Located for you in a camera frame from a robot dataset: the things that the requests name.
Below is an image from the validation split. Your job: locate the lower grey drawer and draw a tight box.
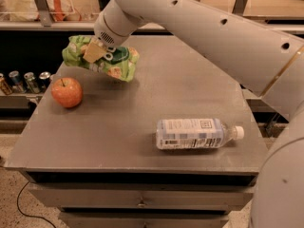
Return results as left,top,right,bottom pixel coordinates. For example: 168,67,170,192
59,212,228,228

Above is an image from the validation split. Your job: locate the red apple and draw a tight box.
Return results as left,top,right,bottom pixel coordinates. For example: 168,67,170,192
51,77,83,108

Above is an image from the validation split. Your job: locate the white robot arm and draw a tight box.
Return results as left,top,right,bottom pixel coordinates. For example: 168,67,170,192
94,0,304,228

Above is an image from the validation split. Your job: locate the green drink can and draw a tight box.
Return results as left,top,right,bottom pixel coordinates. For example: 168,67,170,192
24,72,41,94

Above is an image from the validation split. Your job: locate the grey metal bracket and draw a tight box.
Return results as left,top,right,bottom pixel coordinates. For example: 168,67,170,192
232,0,248,16
34,0,53,27

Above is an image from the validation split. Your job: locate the grey drawer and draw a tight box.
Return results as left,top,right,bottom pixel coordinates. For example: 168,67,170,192
28,183,253,212
59,212,228,228

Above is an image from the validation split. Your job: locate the brown drink can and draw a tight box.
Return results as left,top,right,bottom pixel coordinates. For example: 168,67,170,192
0,73,13,95

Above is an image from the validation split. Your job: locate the grey drawer cabinet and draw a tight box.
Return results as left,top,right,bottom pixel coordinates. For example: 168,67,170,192
6,36,267,216

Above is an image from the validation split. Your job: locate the clear acrylic box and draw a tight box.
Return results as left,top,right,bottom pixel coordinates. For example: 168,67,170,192
0,0,101,24

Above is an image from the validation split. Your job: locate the black floor cable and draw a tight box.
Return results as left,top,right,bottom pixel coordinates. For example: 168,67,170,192
16,180,57,228

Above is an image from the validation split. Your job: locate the left grey metal bracket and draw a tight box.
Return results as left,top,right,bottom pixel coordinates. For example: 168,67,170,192
34,0,53,27

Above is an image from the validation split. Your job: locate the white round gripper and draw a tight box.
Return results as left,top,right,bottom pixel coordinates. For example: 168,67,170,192
82,0,145,63

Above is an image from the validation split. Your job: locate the green rice chip bag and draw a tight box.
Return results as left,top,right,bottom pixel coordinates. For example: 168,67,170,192
62,35,140,82

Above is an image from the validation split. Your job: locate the dark drink can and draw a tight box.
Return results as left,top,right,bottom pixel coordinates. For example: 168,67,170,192
39,71,51,89

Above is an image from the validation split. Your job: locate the right grey metal bracket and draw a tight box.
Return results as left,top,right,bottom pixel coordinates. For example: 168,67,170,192
232,0,248,16

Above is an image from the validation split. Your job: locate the upper grey drawer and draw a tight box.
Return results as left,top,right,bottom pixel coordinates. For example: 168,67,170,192
28,183,253,212

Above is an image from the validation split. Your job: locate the white orange plastic bag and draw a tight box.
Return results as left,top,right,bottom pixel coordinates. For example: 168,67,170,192
8,0,82,22

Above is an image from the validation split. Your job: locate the clear plastic water bottle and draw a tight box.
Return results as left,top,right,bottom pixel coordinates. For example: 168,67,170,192
156,118,244,150

